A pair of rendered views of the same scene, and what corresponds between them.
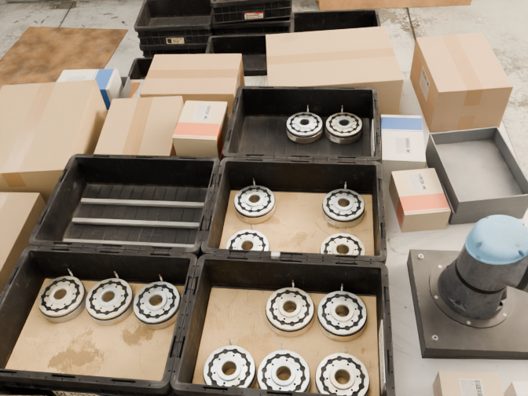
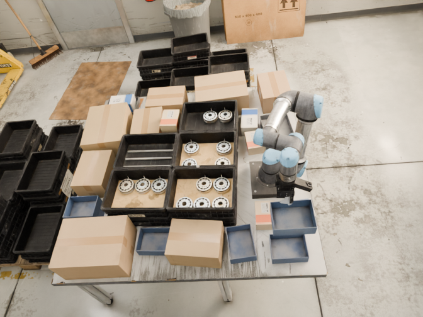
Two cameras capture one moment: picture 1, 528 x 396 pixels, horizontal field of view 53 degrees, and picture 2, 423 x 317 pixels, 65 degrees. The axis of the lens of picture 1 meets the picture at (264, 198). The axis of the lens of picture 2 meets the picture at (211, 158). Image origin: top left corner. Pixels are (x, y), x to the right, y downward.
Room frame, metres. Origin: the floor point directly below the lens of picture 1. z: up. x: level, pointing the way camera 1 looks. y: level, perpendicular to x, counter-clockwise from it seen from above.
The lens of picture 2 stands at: (-0.59, -0.16, 2.57)
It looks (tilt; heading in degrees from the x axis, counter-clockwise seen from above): 52 degrees down; 2
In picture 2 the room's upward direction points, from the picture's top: 12 degrees counter-clockwise
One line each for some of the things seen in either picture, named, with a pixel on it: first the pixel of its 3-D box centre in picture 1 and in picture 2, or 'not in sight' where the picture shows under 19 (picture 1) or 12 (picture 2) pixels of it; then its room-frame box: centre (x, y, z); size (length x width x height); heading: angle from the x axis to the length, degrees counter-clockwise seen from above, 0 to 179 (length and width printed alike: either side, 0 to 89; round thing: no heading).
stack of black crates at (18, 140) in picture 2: not in sight; (27, 151); (1.60, 1.64, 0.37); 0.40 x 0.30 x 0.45; 173
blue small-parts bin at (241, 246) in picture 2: not in sight; (240, 243); (0.20, -0.19, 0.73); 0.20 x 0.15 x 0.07; 179
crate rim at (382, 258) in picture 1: (296, 207); (205, 149); (0.80, -0.07, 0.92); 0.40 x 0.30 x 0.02; 80
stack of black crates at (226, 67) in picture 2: (333, 70); (230, 81); (2.10, -0.39, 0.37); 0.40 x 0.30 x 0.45; 83
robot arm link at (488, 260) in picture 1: (496, 251); (272, 160); (0.62, -0.48, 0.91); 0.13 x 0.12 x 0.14; 61
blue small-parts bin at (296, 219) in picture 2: not in sight; (292, 217); (0.13, -0.45, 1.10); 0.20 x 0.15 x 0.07; 84
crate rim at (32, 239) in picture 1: (130, 201); (146, 151); (0.87, 0.32, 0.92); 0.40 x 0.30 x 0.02; 80
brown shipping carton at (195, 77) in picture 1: (196, 93); (167, 103); (1.47, 0.19, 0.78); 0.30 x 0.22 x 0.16; 81
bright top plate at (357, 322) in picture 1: (342, 312); (221, 183); (0.55, -0.14, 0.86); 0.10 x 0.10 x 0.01
